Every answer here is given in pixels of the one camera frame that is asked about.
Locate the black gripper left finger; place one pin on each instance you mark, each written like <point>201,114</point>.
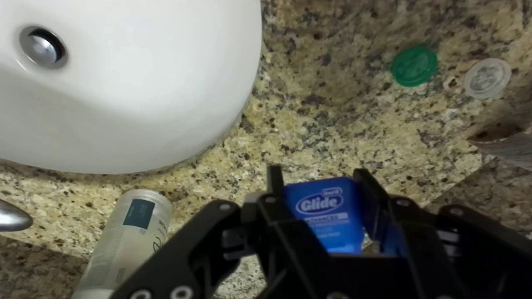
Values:
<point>211,245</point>

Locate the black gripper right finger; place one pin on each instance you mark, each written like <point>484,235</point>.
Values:
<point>454,253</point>

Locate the blue Glide floss box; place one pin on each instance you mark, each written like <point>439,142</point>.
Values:
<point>342,212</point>

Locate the white oval sink basin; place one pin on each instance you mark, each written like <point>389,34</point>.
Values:
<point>148,84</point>

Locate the chrome sink drain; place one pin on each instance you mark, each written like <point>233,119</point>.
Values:
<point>42,47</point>

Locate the clear solution bottle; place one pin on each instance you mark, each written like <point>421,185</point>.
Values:
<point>135,230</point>

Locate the clear contact lens cap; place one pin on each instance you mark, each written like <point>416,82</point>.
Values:
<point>487,79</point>

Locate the green contact lens cap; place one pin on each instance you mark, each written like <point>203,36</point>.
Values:
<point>414,65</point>

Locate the chrome faucet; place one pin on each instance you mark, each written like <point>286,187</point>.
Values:
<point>12,218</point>

